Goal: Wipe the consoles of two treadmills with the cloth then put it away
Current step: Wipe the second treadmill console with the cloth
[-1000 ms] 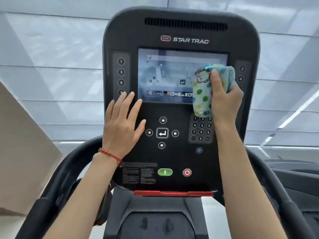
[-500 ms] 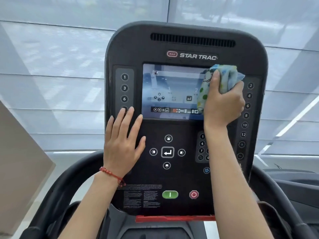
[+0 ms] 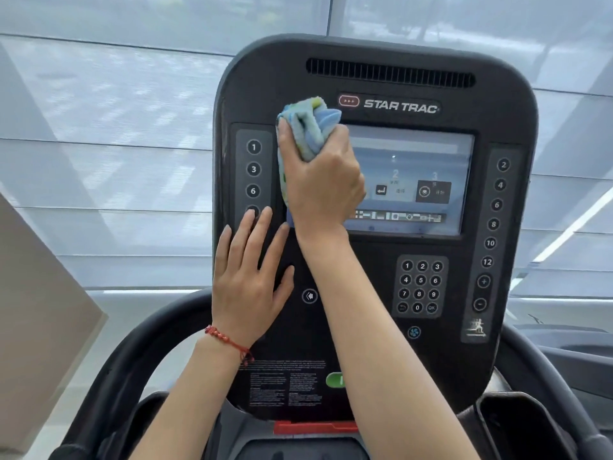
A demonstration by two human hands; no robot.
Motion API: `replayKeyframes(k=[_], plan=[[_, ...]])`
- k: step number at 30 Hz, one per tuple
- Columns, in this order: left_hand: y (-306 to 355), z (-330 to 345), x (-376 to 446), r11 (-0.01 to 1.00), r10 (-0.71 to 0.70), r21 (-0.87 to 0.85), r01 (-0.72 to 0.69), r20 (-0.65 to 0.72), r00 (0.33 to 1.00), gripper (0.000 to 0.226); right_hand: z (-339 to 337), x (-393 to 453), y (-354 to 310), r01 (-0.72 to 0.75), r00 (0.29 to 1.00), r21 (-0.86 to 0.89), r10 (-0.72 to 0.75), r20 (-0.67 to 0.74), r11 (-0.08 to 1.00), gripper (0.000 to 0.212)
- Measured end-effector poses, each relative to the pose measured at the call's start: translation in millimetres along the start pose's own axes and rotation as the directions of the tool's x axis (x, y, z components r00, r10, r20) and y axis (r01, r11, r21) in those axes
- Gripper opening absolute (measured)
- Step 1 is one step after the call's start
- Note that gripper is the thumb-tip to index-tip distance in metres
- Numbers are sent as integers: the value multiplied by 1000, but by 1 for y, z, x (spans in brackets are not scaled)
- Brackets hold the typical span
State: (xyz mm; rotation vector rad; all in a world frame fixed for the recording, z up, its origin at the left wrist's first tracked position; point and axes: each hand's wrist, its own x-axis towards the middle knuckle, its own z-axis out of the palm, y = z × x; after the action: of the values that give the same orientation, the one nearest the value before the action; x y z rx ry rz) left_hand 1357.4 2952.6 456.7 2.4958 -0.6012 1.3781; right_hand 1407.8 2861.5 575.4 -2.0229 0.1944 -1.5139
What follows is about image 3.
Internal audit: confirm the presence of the person's right forearm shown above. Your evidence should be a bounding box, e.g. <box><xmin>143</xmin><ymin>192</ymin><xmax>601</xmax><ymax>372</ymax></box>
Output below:
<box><xmin>294</xmin><ymin>224</ymin><xmax>480</xmax><ymax>460</ymax></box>

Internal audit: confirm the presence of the person's left forearm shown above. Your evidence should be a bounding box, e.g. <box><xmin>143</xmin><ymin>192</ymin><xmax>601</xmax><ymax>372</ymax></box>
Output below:
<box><xmin>129</xmin><ymin>335</ymin><xmax>252</xmax><ymax>460</ymax></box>

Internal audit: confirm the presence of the grey treadmill red label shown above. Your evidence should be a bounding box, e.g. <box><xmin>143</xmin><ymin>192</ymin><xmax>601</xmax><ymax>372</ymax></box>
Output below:
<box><xmin>507</xmin><ymin>310</ymin><xmax>613</xmax><ymax>403</ymax></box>

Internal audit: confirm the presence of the red beaded bracelet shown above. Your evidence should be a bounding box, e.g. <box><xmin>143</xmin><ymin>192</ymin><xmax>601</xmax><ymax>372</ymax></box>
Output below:
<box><xmin>204</xmin><ymin>325</ymin><xmax>255</xmax><ymax>367</ymax></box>

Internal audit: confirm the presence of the person's left hand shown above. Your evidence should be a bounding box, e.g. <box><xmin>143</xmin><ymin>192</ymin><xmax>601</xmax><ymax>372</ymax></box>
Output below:
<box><xmin>211</xmin><ymin>206</ymin><xmax>296</xmax><ymax>353</ymax></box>

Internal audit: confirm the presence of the polka dot cleaning cloth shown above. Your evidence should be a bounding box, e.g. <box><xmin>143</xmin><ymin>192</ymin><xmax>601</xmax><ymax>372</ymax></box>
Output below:
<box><xmin>276</xmin><ymin>96</ymin><xmax>343</xmax><ymax>228</ymax></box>

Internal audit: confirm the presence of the person's right hand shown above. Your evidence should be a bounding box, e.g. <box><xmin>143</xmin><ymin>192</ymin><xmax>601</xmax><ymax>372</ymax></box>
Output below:
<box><xmin>277</xmin><ymin>117</ymin><xmax>367</xmax><ymax>240</ymax></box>

